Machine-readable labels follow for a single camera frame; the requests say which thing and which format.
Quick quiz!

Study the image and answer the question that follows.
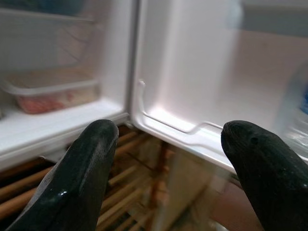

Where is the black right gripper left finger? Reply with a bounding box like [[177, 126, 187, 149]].
[[9, 119, 120, 231]]

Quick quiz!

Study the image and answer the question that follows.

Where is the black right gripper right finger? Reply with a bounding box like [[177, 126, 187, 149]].
[[220, 120, 308, 231]]

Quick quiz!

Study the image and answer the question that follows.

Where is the white mini fridge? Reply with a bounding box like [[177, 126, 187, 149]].
[[0, 0, 138, 169]]

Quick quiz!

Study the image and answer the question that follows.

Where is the mini fridge door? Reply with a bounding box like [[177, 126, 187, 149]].
[[131, 0, 308, 186]]

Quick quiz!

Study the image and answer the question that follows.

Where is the wooden slatted rack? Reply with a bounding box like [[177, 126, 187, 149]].
[[0, 125, 241, 231]]

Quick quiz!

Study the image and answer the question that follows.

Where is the clear water bottle blue label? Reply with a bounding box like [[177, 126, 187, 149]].
[[276, 64, 308, 159]]

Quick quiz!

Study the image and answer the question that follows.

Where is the clear plastic food container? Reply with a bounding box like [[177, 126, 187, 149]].
[[2, 69, 101, 115]]

